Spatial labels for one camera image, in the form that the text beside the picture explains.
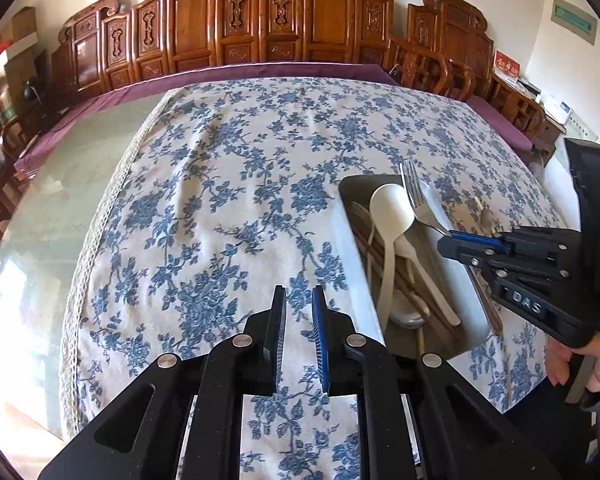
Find green wall sign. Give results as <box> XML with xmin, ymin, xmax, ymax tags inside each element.
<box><xmin>551</xmin><ymin>0</ymin><xmax>599</xmax><ymax>46</ymax></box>

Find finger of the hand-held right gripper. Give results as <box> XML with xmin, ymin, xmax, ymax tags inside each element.
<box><xmin>450</xmin><ymin>227</ymin><xmax>582</xmax><ymax>257</ymax></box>
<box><xmin>437</xmin><ymin>239</ymin><xmax>579</xmax><ymax>282</ymax></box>

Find small carved wooden screen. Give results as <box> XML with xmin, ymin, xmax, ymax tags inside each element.
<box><xmin>407</xmin><ymin>0</ymin><xmax>497</xmax><ymax>96</ymax></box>

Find brown chopstick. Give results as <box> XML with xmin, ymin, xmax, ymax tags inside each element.
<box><xmin>354</xmin><ymin>230</ymin><xmax>433</xmax><ymax>319</ymax></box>
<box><xmin>365</xmin><ymin>240</ymin><xmax>464</xmax><ymax>344</ymax></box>

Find white plastic fork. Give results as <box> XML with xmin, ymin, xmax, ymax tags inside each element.
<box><xmin>351</xmin><ymin>201</ymin><xmax>377</xmax><ymax>242</ymax></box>

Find metal tray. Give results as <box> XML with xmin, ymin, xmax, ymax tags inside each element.
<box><xmin>332</xmin><ymin>174</ymin><xmax>504</xmax><ymax>361</ymax></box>

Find metal fork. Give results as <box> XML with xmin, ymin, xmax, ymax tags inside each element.
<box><xmin>399</xmin><ymin>160</ymin><xmax>504</xmax><ymax>337</ymax></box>

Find red card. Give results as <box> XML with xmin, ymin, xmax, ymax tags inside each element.
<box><xmin>494</xmin><ymin>50</ymin><xmax>522</xmax><ymax>81</ymax></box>

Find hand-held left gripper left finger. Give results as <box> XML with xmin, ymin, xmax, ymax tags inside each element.
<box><xmin>37</xmin><ymin>285</ymin><xmax>287</xmax><ymax>480</ymax></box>

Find black desk lamp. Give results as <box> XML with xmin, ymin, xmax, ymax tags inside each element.
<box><xmin>21</xmin><ymin>80</ymin><xmax>43</xmax><ymax>116</ymax></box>

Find grey electrical panel box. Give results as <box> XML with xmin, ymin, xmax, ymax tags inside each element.
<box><xmin>565</xmin><ymin>110</ymin><xmax>599</xmax><ymax>144</ymax></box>

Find white plastic knife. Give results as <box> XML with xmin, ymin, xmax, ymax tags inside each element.
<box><xmin>396</xmin><ymin>236</ymin><xmax>462</xmax><ymax>327</ymax></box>

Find person's right hand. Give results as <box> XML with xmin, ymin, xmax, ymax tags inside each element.
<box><xmin>545</xmin><ymin>330</ymin><xmax>600</xmax><ymax>395</ymax></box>

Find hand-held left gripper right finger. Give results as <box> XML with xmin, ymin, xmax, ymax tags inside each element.
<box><xmin>312</xmin><ymin>285</ymin><xmax>564</xmax><ymax>480</ymax></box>

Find blue floral tablecloth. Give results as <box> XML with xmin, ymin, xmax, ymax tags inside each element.
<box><xmin>59</xmin><ymin>77</ymin><xmax>569</xmax><ymax>480</ymax></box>

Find white plastic spoon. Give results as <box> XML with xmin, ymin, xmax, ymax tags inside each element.
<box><xmin>369</xmin><ymin>183</ymin><xmax>426</xmax><ymax>330</ymax></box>

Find white box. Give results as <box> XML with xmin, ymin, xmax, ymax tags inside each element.
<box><xmin>540</xmin><ymin>95</ymin><xmax>574</xmax><ymax>124</ymax></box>

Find person's dark pants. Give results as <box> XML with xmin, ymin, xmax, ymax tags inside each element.
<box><xmin>505</xmin><ymin>385</ymin><xmax>600</xmax><ymax>480</ymax></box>

